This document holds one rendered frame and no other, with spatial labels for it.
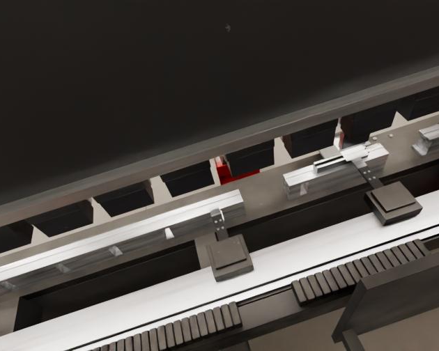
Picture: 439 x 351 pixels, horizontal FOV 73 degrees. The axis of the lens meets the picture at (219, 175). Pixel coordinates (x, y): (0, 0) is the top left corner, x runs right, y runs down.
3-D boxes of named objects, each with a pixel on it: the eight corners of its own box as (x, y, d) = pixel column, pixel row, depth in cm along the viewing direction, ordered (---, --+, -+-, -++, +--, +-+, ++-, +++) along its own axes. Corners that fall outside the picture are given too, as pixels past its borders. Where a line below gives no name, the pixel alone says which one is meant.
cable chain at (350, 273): (414, 244, 85) (419, 237, 82) (429, 262, 81) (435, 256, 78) (290, 285, 83) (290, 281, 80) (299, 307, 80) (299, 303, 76)
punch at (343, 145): (363, 141, 107) (368, 121, 100) (366, 145, 106) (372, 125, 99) (337, 150, 107) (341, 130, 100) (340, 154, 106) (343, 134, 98)
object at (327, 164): (363, 151, 112) (364, 145, 110) (367, 157, 110) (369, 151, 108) (313, 168, 112) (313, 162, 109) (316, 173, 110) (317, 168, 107)
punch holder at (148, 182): (152, 183, 100) (133, 149, 87) (155, 203, 94) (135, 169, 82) (109, 197, 99) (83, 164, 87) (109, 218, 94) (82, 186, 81)
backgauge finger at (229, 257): (230, 202, 106) (228, 194, 103) (254, 269, 90) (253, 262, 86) (198, 213, 106) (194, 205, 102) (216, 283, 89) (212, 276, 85)
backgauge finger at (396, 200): (370, 157, 108) (373, 147, 105) (419, 214, 91) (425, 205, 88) (339, 166, 108) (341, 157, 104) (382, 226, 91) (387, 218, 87)
